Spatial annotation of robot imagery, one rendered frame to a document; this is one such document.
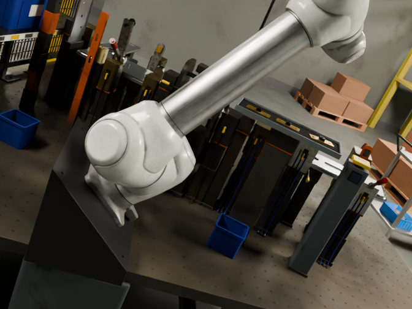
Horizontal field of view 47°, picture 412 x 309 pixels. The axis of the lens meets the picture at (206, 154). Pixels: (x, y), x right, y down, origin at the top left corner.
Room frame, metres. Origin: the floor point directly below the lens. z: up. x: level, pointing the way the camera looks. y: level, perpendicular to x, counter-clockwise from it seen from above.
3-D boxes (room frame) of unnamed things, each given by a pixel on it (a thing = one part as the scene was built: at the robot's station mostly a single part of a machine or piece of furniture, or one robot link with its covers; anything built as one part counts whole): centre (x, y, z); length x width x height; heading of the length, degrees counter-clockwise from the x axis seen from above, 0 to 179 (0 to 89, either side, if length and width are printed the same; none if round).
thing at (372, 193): (1.64, -0.58, 0.88); 0.12 x 0.07 x 0.36; 175
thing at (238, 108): (1.51, -0.21, 1.16); 0.37 x 0.14 x 0.02; 85
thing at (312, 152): (1.66, -0.33, 0.90); 0.13 x 0.08 x 0.41; 175
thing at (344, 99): (7.70, -1.56, 0.33); 1.16 x 0.89 x 0.65; 104
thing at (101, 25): (1.77, 0.57, 0.95); 0.03 x 0.01 x 0.50; 85
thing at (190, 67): (1.67, 0.10, 0.95); 0.18 x 0.13 x 0.49; 85
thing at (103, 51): (1.79, 0.54, 0.88); 0.04 x 0.04 x 0.37; 85
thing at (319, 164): (1.87, -0.03, 1.00); 1.38 x 0.22 x 0.02; 85
